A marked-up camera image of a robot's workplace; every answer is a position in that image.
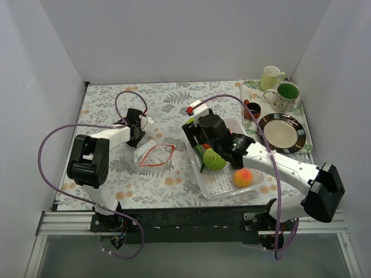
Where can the clear zip top bag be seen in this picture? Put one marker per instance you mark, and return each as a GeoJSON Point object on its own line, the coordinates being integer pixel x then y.
{"type": "Point", "coordinates": [149, 156]}

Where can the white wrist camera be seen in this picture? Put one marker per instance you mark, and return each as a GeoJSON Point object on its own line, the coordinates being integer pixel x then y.
{"type": "Point", "coordinates": [146, 123]}
{"type": "Point", "coordinates": [198, 112]}

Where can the floral serving tray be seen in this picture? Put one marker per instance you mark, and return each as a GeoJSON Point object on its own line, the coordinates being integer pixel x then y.
{"type": "Point", "coordinates": [250, 90]}

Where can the striped rim plate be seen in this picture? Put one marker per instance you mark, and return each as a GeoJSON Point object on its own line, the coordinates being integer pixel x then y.
{"type": "Point", "coordinates": [283, 132]}

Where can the green floral mug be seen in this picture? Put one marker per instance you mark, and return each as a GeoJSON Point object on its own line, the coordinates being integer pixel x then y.
{"type": "Point", "coordinates": [282, 98]}

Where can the fake peach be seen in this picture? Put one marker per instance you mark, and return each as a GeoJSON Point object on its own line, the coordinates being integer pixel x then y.
{"type": "Point", "coordinates": [242, 178]}

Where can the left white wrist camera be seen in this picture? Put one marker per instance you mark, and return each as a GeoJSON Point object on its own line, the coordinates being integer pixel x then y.
{"type": "Point", "coordinates": [146, 123]}

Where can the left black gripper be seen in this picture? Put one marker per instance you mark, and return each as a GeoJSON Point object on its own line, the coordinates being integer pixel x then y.
{"type": "Point", "coordinates": [138, 139]}

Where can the fake green cabbage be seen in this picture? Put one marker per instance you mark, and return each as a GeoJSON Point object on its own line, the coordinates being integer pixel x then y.
{"type": "Point", "coordinates": [213, 160]}

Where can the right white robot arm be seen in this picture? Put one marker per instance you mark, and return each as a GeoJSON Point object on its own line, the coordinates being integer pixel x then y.
{"type": "Point", "coordinates": [320, 187]}

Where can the small brown cup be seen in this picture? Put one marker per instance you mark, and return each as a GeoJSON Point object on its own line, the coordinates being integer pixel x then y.
{"type": "Point", "coordinates": [253, 109]}

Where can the aluminium frame rail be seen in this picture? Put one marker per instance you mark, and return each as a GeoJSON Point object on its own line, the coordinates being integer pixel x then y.
{"type": "Point", "coordinates": [192, 242]}

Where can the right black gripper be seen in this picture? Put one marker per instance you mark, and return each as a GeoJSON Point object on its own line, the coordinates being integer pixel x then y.
{"type": "Point", "coordinates": [191, 136]}

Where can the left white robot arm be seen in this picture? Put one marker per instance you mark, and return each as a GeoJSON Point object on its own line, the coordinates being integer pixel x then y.
{"type": "Point", "coordinates": [89, 162]}

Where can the white plastic basket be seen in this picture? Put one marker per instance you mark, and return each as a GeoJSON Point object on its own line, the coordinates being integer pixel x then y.
{"type": "Point", "coordinates": [217, 184]}

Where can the floral table mat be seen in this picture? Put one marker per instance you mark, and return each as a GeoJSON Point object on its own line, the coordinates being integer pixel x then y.
{"type": "Point", "coordinates": [172, 184]}

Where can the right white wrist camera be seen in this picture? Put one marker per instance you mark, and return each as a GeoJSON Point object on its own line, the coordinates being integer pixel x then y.
{"type": "Point", "coordinates": [198, 112]}

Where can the fake green vegetable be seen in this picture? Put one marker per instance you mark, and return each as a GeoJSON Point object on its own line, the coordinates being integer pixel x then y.
{"type": "Point", "coordinates": [200, 152]}

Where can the pale yellow mug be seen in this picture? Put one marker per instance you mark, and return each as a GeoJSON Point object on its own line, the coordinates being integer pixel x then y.
{"type": "Point", "coordinates": [271, 75]}

